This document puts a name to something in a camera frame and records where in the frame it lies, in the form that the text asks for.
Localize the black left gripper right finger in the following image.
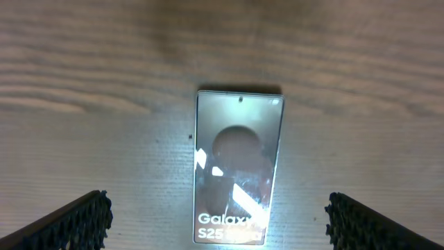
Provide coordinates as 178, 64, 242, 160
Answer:
325, 192, 443, 250

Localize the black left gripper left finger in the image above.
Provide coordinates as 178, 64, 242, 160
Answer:
1, 190, 113, 250

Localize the Galaxy S25 Ultra smartphone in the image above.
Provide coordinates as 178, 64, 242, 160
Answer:
193, 90, 284, 246

